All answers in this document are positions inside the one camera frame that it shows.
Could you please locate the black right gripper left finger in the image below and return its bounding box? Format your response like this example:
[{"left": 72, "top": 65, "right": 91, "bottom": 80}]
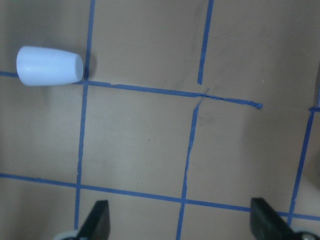
[{"left": 77, "top": 200, "right": 110, "bottom": 240}]

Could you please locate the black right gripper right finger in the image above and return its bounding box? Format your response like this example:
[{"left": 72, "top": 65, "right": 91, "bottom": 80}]
[{"left": 250, "top": 197, "right": 295, "bottom": 240}]

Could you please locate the light blue plastic cup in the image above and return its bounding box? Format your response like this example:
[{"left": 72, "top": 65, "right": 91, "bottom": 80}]
[{"left": 16, "top": 46, "right": 84, "bottom": 87}]

